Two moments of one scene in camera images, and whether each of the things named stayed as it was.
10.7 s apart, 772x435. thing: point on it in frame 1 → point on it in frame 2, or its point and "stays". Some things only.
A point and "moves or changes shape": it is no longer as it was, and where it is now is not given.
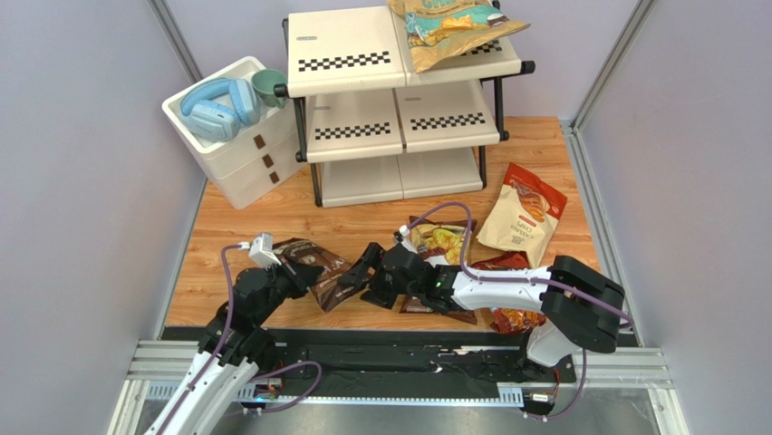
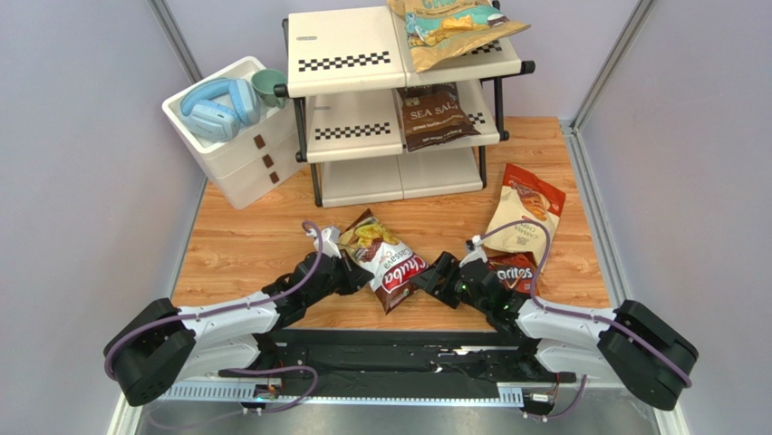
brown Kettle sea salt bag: (328, 291) moves or changes shape
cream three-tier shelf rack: (371, 125) stays
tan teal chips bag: (439, 29) stays
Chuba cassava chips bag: (441, 242) moves or changes shape
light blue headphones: (215, 108) stays
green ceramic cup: (264, 82) stays
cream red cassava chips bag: (525, 216) stays
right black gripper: (379, 273) → (442, 280)
